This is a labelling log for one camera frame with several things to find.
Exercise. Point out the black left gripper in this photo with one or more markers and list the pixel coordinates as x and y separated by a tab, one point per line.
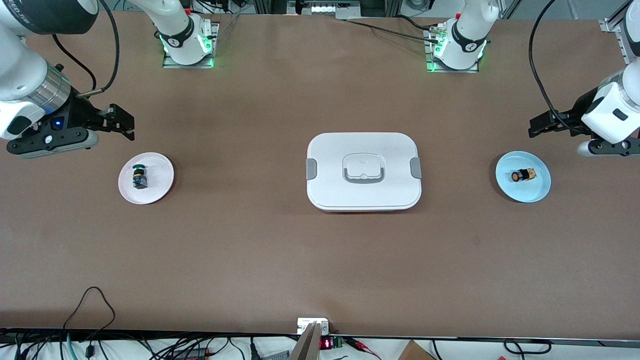
575	114

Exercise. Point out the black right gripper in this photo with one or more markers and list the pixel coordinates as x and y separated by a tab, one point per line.
80	113

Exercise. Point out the orange push button switch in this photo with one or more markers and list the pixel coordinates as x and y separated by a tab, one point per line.
522	175

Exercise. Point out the metal base plate right arm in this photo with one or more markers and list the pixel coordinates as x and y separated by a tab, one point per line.
170	64

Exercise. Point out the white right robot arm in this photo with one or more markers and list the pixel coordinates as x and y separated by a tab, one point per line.
20	65

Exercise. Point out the metal base plate left arm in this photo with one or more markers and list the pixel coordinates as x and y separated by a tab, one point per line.
434	67

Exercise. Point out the light blue round plate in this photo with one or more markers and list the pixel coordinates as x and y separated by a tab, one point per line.
522	192

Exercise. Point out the pink round plate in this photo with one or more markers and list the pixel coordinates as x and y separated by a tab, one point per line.
157	187

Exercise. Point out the brown cardboard box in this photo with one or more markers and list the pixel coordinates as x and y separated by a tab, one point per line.
415	352

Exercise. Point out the red clip leads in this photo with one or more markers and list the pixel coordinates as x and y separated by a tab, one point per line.
362	345

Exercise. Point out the red digit display board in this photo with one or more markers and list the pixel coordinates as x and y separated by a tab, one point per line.
327	343

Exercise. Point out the green push button switch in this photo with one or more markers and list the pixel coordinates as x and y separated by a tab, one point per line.
139	177

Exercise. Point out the aluminium profile bracket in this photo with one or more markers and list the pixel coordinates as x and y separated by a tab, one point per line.
615	35

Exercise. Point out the silver frame rail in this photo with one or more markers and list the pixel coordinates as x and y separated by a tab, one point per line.
325	9

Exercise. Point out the small white camera mount plate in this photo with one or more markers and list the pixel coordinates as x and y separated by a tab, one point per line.
306	323

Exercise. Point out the grey camera support bar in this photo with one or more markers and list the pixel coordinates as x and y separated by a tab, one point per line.
307	345

